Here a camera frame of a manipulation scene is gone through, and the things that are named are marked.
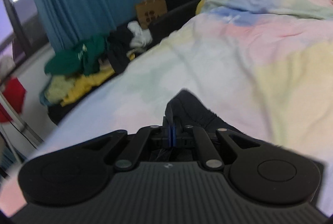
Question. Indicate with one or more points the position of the pastel tie-dye duvet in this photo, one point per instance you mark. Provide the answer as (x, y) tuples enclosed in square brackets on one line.
[(234, 57)]

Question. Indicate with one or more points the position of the black framed window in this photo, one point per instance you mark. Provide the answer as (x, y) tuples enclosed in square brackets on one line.
[(23, 13)]

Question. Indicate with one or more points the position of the yellow garment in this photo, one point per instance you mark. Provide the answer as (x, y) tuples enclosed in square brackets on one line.
[(83, 83)]

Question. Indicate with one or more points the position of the black sofa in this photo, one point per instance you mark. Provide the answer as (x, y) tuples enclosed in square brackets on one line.
[(179, 7)]

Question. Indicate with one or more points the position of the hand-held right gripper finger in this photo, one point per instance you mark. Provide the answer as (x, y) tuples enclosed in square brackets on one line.
[(173, 136), (169, 136)]

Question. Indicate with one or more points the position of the white garment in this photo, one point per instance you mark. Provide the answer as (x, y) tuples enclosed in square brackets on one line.
[(139, 35)]

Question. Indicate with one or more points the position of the brown paper bag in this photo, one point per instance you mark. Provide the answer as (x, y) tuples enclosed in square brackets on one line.
[(152, 11)]

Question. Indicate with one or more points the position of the black clothes pile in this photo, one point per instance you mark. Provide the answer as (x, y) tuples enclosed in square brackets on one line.
[(119, 52)]

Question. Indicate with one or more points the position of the light green towel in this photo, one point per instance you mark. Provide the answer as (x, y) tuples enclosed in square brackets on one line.
[(58, 88)]

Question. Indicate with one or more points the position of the garment steamer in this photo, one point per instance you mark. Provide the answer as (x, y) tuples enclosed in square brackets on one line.
[(23, 122)]

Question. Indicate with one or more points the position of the red garment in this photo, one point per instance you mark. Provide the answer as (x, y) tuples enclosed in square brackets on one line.
[(11, 99)]

